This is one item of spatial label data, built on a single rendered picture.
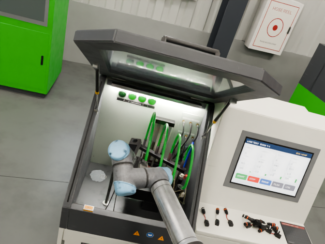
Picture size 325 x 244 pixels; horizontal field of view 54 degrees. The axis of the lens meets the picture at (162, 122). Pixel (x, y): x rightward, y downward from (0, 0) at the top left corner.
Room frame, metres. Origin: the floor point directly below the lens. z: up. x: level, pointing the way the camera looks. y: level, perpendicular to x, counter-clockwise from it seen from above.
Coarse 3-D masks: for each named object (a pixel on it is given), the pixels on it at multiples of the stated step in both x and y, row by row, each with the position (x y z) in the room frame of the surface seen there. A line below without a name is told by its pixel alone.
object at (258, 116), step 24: (240, 120) 1.56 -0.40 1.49; (264, 120) 1.58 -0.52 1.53; (288, 120) 1.62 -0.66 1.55; (312, 120) 1.73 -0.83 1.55; (216, 144) 1.51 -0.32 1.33; (312, 144) 1.61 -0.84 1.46; (216, 168) 1.48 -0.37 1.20; (312, 168) 1.58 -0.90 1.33; (216, 192) 1.45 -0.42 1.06; (240, 192) 1.48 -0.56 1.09; (312, 192) 1.55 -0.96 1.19; (288, 216) 1.50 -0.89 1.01; (216, 240) 1.22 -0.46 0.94
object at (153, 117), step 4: (152, 116) 1.56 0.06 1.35; (152, 120) 1.59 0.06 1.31; (152, 124) 1.38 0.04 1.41; (148, 128) 1.60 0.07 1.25; (152, 128) 1.36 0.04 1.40; (148, 132) 1.61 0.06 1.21; (152, 132) 1.34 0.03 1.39; (144, 140) 1.61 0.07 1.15; (148, 144) 1.29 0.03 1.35; (148, 148) 1.28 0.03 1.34; (148, 152) 1.27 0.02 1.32
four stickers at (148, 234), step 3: (135, 231) 1.16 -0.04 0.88; (138, 231) 1.17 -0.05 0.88; (135, 234) 1.16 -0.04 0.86; (138, 234) 1.17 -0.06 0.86; (147, 234) 1.17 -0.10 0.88; (150, 234) 1.17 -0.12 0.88; (153, 234) 1.18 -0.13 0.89; (150, 237) 1.18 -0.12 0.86; (159, 237) 1.18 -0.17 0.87; (162, 237) 1.18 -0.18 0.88; (165, 237) 1.18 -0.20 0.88; (162, 240) 1.18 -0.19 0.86; (171, 240) 1.19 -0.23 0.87
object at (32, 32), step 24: (0, 0) 3.44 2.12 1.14; (24, 0) 3.48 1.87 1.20; (48, 0) 3.53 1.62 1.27; (0, 24) 3.44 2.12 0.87; (24, 24) 3.49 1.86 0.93; (48, 24) 3.54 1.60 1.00; (0, 48) 3.44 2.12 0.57; (24, 48) 3.49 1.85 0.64; (48, 48) 3.55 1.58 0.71; (0, 72) 3.44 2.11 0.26; (24, 72) 3.50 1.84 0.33; (48, 72) 3.56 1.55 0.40
